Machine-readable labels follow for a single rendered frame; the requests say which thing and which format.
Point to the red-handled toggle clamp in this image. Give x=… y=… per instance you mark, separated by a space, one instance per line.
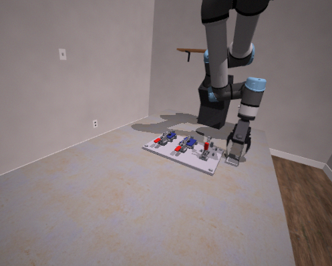
x=182 y=147

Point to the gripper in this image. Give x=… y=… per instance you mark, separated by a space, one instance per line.
x=247 y=142

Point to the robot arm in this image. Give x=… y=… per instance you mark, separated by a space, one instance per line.
x=240 y=53

